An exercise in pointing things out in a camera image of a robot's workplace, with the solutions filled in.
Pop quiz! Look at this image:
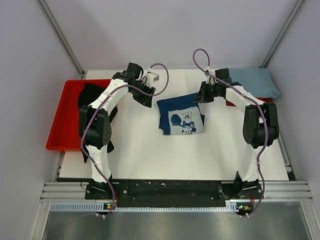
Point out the aluminium rail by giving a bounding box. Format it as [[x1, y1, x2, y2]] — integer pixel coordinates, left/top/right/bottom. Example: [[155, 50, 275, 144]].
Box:
[[276, 106, 305, 182], [40, 181, 313, 202]]

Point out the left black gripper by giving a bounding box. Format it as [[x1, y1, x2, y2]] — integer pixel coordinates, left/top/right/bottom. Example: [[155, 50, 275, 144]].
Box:
[[129, 80, 155, 108]]

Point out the aluminium front rail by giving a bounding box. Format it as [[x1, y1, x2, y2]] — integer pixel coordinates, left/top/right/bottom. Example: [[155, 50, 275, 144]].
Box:
[[40, 181, 313, 202]]

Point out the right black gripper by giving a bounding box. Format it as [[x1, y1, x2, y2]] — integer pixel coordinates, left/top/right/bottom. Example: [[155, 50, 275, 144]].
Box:
[[193, 81, 221, 103]]

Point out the right side aluminium rail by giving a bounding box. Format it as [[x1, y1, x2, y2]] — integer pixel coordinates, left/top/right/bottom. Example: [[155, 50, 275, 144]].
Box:
[[276, 106, 305, 182]]

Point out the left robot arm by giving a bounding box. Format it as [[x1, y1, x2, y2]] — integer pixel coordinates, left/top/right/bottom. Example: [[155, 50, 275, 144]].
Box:
[[79, 62, 159, 199]]

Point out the red plastic tray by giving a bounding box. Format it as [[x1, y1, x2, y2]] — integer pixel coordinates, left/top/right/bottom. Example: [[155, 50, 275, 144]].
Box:
[[46, 79, 111, 152]]

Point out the light blue cable duct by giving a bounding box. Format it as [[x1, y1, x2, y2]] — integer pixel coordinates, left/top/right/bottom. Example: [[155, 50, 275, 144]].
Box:
[[49, 201, 255, 213]]

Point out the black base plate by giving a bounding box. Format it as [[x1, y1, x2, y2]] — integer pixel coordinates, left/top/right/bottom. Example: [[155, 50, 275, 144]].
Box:
[[85, 179, 260, 208]]

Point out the aluminium frame post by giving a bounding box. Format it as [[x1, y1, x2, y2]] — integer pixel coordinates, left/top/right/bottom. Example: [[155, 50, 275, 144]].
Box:
[[260, 0, 307, 68], [36, 0, 85, 77]]

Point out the folded red t shirt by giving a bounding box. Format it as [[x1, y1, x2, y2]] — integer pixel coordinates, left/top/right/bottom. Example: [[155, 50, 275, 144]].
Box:
[[226, 97, 273, 107]]

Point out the dark blue t shirt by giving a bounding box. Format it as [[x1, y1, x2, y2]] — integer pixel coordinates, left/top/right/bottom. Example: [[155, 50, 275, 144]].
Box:
[[156, 93, 205, 136]]

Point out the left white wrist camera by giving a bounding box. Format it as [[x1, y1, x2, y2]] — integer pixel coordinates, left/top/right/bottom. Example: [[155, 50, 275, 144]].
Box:
[[142, 67, 160, 87]]

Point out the right aluminium frame post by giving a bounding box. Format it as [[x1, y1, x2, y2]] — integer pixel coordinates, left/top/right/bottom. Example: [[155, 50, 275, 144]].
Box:
[[260, 0, 307, 68]]

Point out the left aluminium frame post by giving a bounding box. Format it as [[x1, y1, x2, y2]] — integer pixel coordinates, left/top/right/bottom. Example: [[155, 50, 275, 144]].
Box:
[[36, 0, 85, 77]]

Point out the folded light blue t shirt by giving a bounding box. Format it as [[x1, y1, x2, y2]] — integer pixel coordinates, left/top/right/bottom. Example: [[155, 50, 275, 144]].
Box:
[[228, 68, 281, 99]]

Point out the black t shirt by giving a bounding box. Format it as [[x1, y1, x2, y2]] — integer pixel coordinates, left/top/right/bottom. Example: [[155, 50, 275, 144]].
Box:
[[77, 83, 118, 163]]

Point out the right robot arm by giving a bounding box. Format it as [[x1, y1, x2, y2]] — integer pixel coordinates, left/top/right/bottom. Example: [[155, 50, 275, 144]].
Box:
[[193, 69, 279, 199]]

